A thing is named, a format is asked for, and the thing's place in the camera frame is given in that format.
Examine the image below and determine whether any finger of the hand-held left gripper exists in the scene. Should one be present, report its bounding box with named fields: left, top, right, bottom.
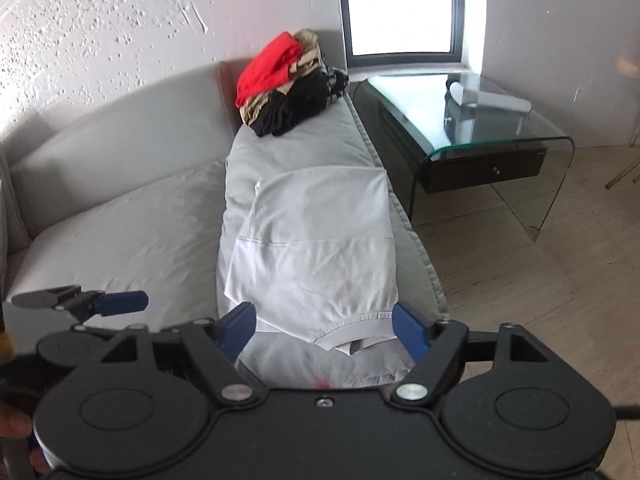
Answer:
left=70, top=322, right=132, bottom=341
left=10, top=285, right=149, bottom=319

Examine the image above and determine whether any red garment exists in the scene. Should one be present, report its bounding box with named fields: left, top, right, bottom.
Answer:
left=236, top=31, right=303, bottom=109

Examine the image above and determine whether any beige garment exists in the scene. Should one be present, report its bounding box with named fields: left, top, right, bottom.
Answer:
left=240, top=29, right=327, bottom=126

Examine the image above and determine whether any white device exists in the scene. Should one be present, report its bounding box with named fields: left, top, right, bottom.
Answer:
left=446, top=77, right=534, bottom=114

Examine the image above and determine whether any black drawer unit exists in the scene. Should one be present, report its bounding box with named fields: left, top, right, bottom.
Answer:
left=364, top=80, right=549, bottom=196

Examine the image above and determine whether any window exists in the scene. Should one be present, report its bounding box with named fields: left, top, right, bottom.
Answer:
left=334, top=0, right=490, bottom=70

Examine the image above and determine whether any metal chair leg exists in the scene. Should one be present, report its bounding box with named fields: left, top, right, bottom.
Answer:
left=604, top=159, right=640, bottom=191

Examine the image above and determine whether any grey sofa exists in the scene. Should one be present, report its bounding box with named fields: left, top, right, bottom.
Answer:
left=0, top=55, right=468, bottom=391

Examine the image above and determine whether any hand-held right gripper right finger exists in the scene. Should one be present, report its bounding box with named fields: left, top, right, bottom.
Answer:
left=389, top=302, right=551, bottom=408

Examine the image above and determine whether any light grey shirt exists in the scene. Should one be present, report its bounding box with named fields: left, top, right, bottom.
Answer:
left=223, top=166, right=401, bottom=357

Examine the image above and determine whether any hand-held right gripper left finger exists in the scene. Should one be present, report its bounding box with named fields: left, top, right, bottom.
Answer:
left=100, top=302, right=266, bottom=406

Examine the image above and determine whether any person's left hand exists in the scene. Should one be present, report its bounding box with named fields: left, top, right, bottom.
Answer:
left=0, top=400, right=51, bottom=476

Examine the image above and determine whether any black white striped garment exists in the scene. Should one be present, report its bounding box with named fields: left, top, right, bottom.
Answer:
left=322, top=66, right=352, bottom=107

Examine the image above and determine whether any glass side table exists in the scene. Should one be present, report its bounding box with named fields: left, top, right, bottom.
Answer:
left=349, top=71, right=576, bottom=242

